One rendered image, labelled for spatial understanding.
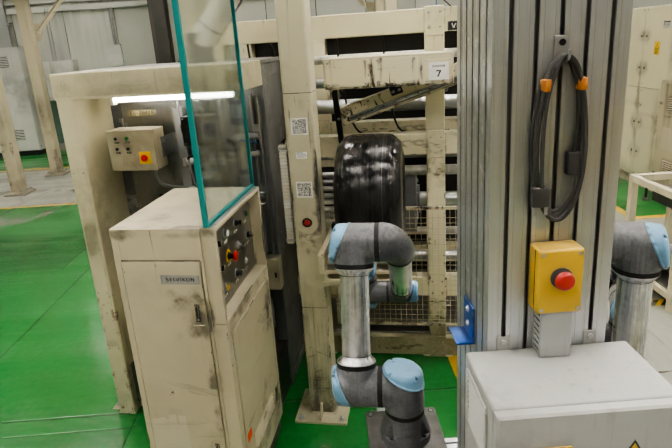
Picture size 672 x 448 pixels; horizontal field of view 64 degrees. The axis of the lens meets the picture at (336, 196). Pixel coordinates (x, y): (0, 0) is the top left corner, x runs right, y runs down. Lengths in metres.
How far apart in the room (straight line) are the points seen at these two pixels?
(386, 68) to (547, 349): 1.70
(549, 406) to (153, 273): 1.44
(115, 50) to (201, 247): 10.21
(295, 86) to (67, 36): 10.25
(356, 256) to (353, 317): 0.18
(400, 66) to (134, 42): 9.72
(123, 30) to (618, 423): 11.51
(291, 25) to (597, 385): 1.78
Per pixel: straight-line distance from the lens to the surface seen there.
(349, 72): 2.60
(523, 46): 1.04
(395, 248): 1.55
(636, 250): 1.57
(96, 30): 12.20
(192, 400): 2.30
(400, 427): 1.69
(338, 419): 2.97
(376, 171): 2.24
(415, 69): 2.58
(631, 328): 1.67
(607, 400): 1.12
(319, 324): 2.72
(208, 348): 2.13
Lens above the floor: 1.87
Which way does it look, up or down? 16 degrees down
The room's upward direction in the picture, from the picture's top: 4 degrees counter-clockwise
